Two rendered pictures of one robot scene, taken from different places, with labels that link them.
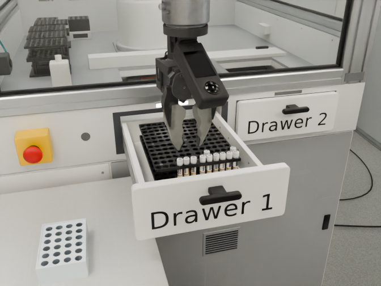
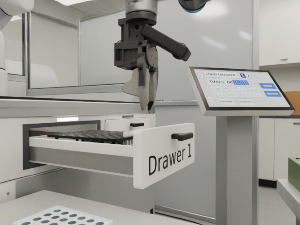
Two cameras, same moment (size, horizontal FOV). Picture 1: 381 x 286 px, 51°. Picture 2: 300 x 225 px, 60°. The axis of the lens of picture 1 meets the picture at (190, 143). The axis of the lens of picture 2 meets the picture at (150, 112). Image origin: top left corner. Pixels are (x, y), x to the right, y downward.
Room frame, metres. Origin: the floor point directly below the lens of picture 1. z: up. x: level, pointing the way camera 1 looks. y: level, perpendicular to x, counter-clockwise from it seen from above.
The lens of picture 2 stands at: (0.21, 0.42, 0.97)
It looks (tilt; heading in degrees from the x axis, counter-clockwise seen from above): 1 degrees down; 314
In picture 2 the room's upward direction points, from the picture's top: straight up
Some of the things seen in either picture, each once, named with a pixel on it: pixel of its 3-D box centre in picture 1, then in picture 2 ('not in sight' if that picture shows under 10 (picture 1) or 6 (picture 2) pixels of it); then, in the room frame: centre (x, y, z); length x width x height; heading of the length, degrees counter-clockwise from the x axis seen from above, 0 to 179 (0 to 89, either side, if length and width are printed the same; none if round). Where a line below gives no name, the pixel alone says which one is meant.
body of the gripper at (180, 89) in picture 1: (183, 61); (138, 44); (0.65, 0.01, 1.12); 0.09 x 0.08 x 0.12; 24
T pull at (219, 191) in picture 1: (218, 194); (180, 136); (0.57, -0.05, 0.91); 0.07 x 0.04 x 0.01; 105
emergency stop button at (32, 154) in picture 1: (33, 154); not in sight; (0.77, 0.35, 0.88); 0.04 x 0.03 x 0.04; 105
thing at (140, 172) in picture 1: (184, 152); (99, 147); (0.80, 0.01, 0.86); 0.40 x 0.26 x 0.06; 15
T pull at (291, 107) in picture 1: (293, 108); (135, 124); (0.96, -0.27, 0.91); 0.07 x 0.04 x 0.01; 105
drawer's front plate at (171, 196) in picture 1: (212, 200); (169, 149); (0.60, -0.04, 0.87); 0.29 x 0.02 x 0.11; 105
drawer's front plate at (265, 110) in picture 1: (287, 116); (130, 132); (0.99, -0.26, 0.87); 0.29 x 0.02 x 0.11; 105
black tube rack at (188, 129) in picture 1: (185, 152); (102, 145); (0.79, 0.01, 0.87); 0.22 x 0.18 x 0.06; 15
